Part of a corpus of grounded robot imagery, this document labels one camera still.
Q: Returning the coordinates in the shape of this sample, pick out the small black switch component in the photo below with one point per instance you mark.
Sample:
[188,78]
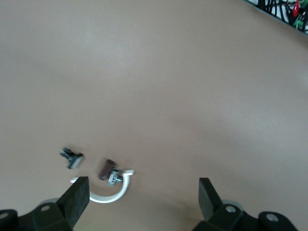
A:
[72,158]

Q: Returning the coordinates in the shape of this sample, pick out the white curved plastic bracket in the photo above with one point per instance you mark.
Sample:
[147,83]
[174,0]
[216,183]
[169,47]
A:
[108,199]

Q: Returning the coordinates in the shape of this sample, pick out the green terminal connector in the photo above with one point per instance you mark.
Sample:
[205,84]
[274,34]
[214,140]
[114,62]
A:
[299,21]

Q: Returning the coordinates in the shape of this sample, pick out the brown block with metal clip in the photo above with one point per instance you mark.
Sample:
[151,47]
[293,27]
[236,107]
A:
[104,169]

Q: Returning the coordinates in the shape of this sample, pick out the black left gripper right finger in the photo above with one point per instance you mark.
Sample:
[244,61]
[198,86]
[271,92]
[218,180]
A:
[209,204]

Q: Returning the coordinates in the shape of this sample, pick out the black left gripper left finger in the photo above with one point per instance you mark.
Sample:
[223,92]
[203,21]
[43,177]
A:
[72,204]

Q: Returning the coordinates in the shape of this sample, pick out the red clip connector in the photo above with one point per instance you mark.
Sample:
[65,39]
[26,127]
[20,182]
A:
[296,7]

